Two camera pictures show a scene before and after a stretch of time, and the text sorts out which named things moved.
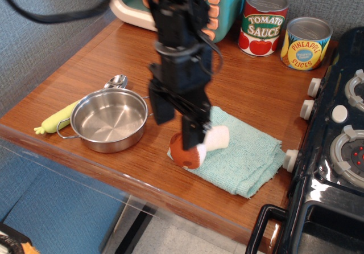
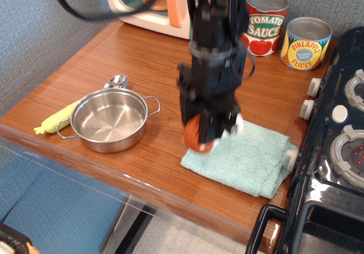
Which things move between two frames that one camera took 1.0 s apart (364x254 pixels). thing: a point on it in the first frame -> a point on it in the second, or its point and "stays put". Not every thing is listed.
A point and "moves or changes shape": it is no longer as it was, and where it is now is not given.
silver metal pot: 110,121 stays put
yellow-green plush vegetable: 50,126 stays put
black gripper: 183,76 -> 211,81
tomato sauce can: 264,15 stays put
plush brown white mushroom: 215,138 moves or changes shape
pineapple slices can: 305,42 stays put
